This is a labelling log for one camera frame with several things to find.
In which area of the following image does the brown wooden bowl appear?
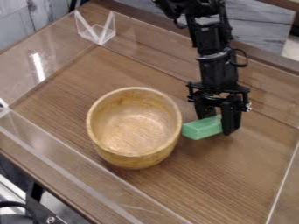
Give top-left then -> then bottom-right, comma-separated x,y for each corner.
86,87 -> 183,170

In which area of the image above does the clear acrylic tray wall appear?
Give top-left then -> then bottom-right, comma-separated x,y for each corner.
0,106 -> 190,224

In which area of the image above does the green rectangular block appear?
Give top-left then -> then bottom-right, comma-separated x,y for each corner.
182,115 -> 222,140

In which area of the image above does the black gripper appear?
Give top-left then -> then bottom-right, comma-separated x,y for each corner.
187,52 -> 251,136

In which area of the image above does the clear acrylic corner bracket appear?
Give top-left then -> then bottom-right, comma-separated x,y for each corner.
74,10 -> 116,46

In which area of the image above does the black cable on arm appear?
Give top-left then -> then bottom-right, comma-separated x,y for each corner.
226,47 -> 249,68

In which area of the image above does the black table leg frame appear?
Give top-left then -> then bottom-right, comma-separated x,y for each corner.
0,181 -> 68,224

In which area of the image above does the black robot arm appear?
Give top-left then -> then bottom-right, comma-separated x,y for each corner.
152,0 -> 251,135

